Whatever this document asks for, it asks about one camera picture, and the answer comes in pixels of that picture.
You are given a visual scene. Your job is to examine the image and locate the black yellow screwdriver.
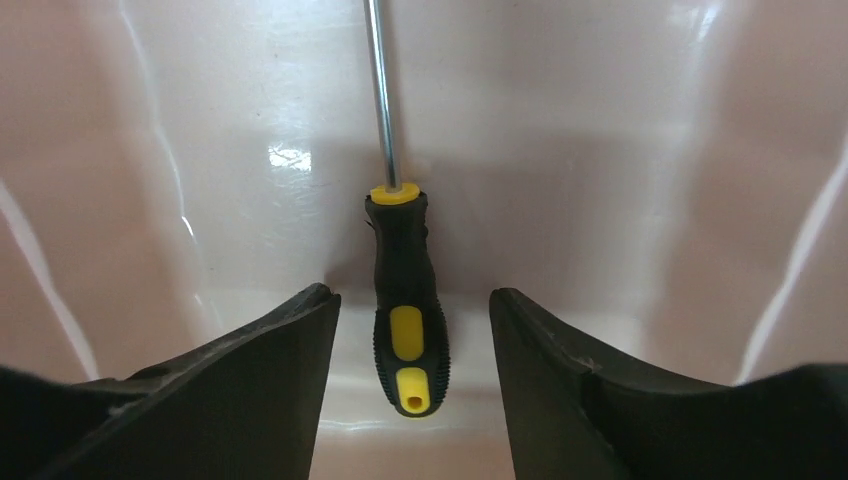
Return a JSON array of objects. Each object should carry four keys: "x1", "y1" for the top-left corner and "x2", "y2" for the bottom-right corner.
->
[{"x1": 364, "y1": 0, "x2": 450, "y2": 419}]

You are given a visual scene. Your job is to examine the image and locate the pink plastic bin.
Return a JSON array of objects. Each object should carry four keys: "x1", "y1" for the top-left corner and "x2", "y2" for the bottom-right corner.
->
[{"x1": 1, "y1": 1, "x2": 847, "y2": 479}]

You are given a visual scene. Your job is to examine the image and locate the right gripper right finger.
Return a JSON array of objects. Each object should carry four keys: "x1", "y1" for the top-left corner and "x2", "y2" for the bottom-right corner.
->
[{"x1": 489, "y1": 288, "x2": 847, "y2": 479}]

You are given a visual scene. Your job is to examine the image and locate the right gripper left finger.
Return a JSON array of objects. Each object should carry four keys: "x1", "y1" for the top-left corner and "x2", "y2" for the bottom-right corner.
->
[{"x1": 1, "y1": 283, "x2": 341, "y2": 479}]

